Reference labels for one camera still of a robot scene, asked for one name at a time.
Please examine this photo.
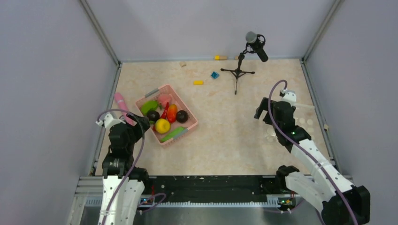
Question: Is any red toy chili pepper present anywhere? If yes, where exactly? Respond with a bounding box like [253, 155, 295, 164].
[160, 102, 169, 119]

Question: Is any blue square block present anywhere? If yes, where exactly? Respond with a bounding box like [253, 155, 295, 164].
[211, 72, 219, 79]

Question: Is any clear dotted zip top bag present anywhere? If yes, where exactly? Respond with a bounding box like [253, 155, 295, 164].
[263, 101, 312, 147]

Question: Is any pink toy peach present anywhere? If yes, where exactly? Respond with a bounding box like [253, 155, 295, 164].
[157, 94, 172, 108]

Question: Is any green toy cucumber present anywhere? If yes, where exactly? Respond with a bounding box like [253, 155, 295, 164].
[160, 127, 185, 143]

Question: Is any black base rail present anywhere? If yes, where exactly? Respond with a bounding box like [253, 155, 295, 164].
[143, 175, 280, 203]

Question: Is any black microphone with grey head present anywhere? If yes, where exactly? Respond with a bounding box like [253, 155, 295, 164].
[245, 31, 268, 62]

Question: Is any black microphone tripod stand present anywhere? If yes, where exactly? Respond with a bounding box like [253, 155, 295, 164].
[220, 46, 255, 95]

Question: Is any dark purple toy mangosteen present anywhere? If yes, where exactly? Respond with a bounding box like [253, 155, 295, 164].
[176, 110, 189, 123]

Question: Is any pink perforated plastic basket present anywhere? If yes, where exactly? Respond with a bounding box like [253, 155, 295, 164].
[135, 84, 198, 148]

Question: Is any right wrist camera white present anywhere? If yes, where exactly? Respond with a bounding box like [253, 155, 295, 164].
[279, 89, 297, 106]

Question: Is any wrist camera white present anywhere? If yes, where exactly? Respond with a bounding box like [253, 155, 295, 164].
[95, 113, 124, 129]
[279, 89, 297, 106]

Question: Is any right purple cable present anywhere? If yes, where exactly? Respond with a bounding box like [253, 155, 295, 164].
[268, 80, 360, 225]

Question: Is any green toy pepper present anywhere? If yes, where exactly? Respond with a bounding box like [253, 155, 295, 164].
[140, 100, 159, 116]

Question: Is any pink cylindrical tube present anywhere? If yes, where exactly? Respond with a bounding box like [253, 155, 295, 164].
[114, 92, 136, 125]

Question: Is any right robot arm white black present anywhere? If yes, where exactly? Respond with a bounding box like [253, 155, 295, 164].
[254, 97, 370, 225]

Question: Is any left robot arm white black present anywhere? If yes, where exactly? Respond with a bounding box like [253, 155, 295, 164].
[96, 110, 151, 225]

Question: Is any yellow and wood cylinder block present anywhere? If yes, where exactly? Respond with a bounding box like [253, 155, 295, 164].
[214, 55, 228, 60]

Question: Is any dark purple toy fruit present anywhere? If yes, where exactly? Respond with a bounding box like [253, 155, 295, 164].
[146, 110, 161, 123]

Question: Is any yellow toy apple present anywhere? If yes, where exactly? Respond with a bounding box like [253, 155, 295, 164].
[154, 119, 171, 134]

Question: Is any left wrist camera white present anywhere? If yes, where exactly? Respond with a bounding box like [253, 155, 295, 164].
[95, 113, 124, 129]

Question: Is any yellow rectangular block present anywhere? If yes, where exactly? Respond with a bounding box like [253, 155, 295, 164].
[193, 80, 204, 85]

